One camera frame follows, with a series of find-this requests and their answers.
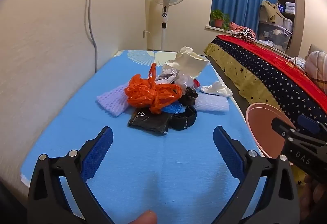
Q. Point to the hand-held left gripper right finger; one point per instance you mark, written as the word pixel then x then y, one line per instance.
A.
pixel 228 152

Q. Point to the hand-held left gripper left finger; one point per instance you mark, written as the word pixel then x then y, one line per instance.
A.
pixel 98 152

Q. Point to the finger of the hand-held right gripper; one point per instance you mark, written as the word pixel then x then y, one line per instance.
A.
pixel 309 123
pixel 283 126

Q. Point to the pink plastic bin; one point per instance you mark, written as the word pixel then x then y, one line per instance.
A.
pixel 260 126

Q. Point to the black elastic band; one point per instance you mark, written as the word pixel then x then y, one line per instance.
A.
pixel 185 123

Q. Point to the purple foam net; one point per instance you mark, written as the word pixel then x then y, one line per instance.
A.
pixel 112 101

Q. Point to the black plastic pouch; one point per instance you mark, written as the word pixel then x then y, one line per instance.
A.
pixel 148 121

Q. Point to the white tissue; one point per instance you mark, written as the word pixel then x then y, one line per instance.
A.
pixel 217 89

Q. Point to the black wrapper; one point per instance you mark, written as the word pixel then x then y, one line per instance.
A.
pixel 189 95

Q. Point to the blue plastic bag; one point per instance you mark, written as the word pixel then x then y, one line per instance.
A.
pixel 173 107

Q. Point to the red wrapper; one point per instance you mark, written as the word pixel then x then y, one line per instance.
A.
pixel 196 83

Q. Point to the orange plastic bag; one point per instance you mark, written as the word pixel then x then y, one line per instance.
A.
pixel 148 93

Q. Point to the clear plastic bag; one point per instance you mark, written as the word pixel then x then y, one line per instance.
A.
pixel 185 80

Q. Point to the cream paper bag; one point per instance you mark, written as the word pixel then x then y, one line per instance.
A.
pixel 190 63

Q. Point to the silver wrapper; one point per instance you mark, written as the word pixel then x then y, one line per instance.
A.
pixel 167 71

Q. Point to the person's right hand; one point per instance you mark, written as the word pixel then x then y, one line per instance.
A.
pixel 316 195

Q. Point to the person's left hand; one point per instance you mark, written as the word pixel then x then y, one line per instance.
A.
pixel 144 217

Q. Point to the blue bird print tablecloth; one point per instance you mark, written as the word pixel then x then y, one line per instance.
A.
pixel 153 157

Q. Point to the plaid pillow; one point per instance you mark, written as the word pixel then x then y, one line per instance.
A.
pixel 316 65

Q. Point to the light blue striped cloth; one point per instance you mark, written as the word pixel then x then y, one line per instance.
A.
pixel 297 62

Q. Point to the bed with red blanket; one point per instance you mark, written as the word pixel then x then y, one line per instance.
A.
pixel 255 70

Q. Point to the clear plastic storage box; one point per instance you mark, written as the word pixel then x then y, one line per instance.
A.
pixel 273 34

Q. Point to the black white striped cloth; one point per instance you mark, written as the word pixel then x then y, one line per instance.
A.
pixel 245 34

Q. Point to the grey plastic container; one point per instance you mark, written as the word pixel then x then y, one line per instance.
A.
pixel 288 24

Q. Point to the pink folded cloth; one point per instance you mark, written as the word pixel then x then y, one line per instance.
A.
pixel 236 27

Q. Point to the khaki jacket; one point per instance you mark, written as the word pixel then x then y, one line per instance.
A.
pixel 270 11

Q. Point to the stack of white towels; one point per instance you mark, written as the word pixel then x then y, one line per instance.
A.
pixel 290 7

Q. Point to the blue white packet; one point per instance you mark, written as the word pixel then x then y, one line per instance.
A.
pixel 281 7

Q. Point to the potted green plant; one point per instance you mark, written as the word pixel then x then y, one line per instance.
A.
pixel 218 18

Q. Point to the white wall plug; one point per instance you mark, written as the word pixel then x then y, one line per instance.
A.
pixel 144 33

